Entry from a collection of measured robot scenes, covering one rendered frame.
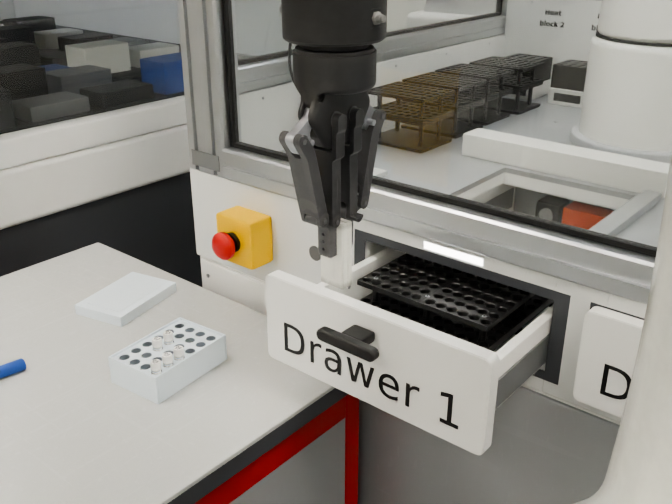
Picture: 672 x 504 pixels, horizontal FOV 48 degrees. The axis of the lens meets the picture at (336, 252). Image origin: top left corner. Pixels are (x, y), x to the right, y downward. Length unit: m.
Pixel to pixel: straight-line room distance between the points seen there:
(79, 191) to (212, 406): 0.66
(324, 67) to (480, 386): 0.32
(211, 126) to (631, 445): 0.85
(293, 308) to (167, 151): 0.80
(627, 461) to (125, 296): 0.90
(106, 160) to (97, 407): 0.65
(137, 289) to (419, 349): 0.57
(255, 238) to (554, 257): 0.42
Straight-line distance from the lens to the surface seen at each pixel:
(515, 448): 0.97
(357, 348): 0.75
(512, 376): 0.81
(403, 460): 1.09
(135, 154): 1.53
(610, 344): 0.82
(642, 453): 0.38
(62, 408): 0.98
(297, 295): 0.83
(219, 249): 1.06
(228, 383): 0.97
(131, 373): 0.96
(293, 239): 1.05
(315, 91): 0.67
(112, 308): 1.14
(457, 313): 0.84
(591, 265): 0.82
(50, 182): 1.44
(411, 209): 0.90
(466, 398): 0.74
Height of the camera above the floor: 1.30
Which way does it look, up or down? 24 degrees down
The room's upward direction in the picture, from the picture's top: straight up
